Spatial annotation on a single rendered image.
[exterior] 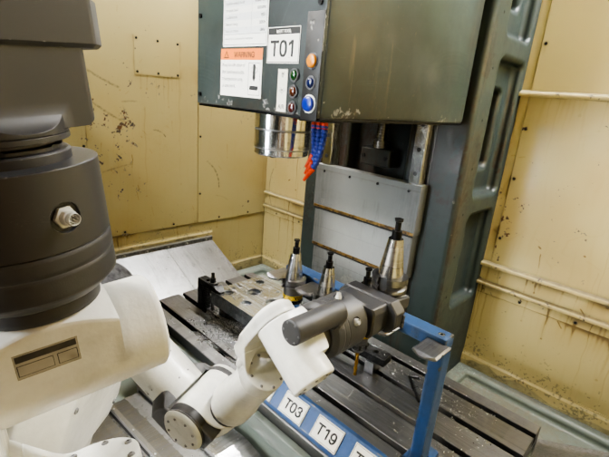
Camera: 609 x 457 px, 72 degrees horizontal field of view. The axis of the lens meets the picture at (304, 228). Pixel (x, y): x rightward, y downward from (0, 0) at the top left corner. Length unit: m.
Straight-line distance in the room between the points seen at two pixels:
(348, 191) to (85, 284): 1.42
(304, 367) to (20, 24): 0.46
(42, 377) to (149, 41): 1.92
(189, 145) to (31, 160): 2.01
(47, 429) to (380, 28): 0.89
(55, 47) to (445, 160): 1.30
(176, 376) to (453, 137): 1.07
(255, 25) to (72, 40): 0.78
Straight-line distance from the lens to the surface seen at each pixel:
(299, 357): 0.57
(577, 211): 1.71
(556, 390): 1.93
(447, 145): 1.45
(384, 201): 1.52
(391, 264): 0.73
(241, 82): 1.04
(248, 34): 1.03
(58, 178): 0.23
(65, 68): 0.26
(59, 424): 0.57
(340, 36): 0.89
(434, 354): 0.87
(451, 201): 1.45
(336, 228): 1.69
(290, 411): 1.12
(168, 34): 2.17
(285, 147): 1.15
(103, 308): 0.28
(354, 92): 0.93
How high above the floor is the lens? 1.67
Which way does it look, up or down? 17 degrees down
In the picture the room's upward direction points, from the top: 5 degrees clockwise
